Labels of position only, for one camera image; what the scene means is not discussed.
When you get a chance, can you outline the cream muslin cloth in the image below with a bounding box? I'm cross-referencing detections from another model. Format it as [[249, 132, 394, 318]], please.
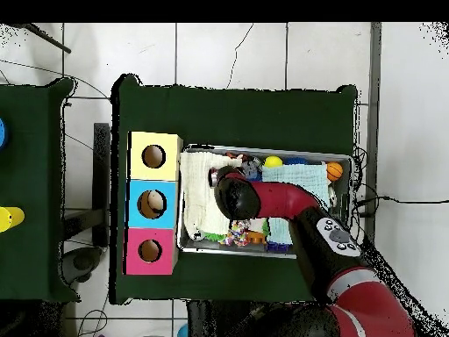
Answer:
[[179, 151, 245, 241]]

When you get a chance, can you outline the wooden box with three holes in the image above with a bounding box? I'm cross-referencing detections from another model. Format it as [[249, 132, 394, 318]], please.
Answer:
[[122, 131, 184, 276]]

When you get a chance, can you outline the crumpled clear plastic bottle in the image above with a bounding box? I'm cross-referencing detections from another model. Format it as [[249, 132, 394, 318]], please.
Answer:
[[241, 157, 263, 176]]

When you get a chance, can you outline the colourful crumpled fabric scrunchie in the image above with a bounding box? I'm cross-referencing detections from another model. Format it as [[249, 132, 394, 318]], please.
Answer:
[[220, 219, 252, 247]]

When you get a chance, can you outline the yellow foam ball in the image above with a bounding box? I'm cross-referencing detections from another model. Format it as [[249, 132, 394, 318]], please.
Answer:
[[263, 154, 284, 169]]

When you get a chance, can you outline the small orange toy animal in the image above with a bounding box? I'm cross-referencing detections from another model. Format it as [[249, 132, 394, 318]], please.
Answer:
[[246, 229, 267, 246]]

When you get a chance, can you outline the light blue muslin cloth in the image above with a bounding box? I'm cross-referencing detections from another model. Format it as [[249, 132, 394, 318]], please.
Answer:
[[261, 162, 331, 246]]

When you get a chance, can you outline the small orange basketball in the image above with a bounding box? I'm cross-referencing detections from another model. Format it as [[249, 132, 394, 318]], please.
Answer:
[[325, 161, 344, 183]]

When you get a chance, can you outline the dark grey rounded base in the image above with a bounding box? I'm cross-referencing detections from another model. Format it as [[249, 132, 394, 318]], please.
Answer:
[[61, 246, 104, 285]]

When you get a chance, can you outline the yellow cylinder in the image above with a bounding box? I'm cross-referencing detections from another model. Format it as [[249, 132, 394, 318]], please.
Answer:
[[0, 205, 25, 233]]

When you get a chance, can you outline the dark thin rod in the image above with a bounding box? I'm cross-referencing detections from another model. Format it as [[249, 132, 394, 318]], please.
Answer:
[[15, 23, 72, 54]]

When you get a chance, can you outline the shallow wire mesh bin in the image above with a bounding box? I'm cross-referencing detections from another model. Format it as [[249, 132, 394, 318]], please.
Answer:
[[175, 143, 354, 262]]

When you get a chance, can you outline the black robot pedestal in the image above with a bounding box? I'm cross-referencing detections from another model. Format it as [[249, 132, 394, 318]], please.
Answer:
[[185, 299, 267, 337]]

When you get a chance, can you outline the black power cable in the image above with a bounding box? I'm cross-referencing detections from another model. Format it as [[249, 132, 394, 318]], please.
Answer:
[[353, 195, 449, 212]]

